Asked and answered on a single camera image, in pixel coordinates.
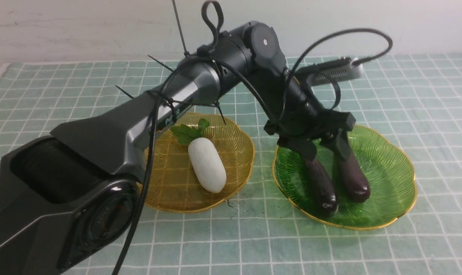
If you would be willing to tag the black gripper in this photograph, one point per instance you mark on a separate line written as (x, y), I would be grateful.
(295, 114)

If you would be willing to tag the dark purple eggplant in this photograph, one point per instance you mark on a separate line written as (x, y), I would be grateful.
(353, 179)
(321, 188)

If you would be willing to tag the white radish with leaves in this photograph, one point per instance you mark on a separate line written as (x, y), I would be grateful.
(204, 157)

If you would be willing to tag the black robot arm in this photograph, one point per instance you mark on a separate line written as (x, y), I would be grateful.
(67, 195)

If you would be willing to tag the green plastic plate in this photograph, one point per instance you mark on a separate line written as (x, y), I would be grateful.
(388, 170)

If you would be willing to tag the green checkered tablecloth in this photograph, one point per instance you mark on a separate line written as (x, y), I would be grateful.
(415, 101)

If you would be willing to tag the amber plastic plate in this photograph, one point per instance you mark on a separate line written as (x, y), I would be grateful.
(174, 185)

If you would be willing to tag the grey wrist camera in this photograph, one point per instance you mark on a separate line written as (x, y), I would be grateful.
(339, 70)

